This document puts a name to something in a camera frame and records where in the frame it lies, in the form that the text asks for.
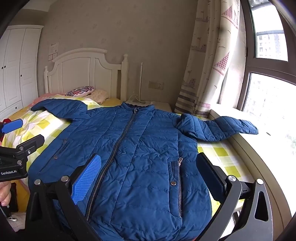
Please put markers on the colourful patterned pillow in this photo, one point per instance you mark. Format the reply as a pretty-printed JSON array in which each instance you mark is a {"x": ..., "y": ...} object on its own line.
[{"x": 81, "y": 91}]

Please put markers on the white wardrobe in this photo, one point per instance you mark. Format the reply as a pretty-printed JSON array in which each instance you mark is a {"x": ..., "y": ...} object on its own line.
[{"x": 19, "y": 51}]

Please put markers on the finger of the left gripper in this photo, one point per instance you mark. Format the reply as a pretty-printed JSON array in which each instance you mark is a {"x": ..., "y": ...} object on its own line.
[
  {"x": 28, "y": 147},
  {"x": 11, "y": 126}
]

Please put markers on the dark framed window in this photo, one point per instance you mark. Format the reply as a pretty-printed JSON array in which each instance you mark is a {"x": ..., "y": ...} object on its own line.
[{"x": 268, "y": 89}]

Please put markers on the beige plush pillow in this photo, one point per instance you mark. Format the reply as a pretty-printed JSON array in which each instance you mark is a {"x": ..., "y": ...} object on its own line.
[{"x": 99, "y": 96}]

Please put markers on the wall power socket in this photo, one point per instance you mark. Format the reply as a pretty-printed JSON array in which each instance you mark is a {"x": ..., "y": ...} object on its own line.
[{"x": 156, "y": 85}]

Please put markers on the blue quilted jacket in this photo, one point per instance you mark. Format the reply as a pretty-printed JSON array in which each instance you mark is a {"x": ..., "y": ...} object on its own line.
[{"x": 148, "y": 186}]

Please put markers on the white window sill ledge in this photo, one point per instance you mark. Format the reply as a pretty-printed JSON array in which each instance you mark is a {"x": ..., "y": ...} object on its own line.
[{"x": 268, "y": 158}]

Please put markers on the person's left hand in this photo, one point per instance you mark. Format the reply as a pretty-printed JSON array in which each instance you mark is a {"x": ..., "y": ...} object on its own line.
[{"x": 5, "y": 194}]

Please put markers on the white slim lamp pole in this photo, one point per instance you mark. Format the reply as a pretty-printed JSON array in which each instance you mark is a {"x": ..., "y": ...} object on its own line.
[{"x": 140, "y": 81}]

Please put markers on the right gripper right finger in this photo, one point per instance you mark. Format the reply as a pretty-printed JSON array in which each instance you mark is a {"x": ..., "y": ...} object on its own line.
[{"x": 224, "y": 189}]

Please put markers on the white wooden headboard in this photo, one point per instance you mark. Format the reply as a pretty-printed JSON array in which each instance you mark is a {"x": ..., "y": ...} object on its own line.
[{"x": 87, "y": 67}]

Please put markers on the yellow pillow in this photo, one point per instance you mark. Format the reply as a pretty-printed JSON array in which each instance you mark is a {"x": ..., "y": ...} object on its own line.
[{"x": 111, "y": 102}]

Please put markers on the patterned curtain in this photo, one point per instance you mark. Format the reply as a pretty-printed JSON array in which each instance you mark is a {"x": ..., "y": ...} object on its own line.
[{"x": 216, "y": 62}]

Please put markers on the yellow checkered bed sheet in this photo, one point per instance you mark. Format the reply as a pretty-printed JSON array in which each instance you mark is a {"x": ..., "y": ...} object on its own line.
[{"x": 221, "y": 153}]

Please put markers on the wall paper notice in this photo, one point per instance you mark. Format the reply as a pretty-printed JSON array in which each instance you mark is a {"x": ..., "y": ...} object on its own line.
[{"x": 53, "y": 51}]

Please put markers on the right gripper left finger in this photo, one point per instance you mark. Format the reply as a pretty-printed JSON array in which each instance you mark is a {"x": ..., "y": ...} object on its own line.
[{"x": 74, "y": 196}]

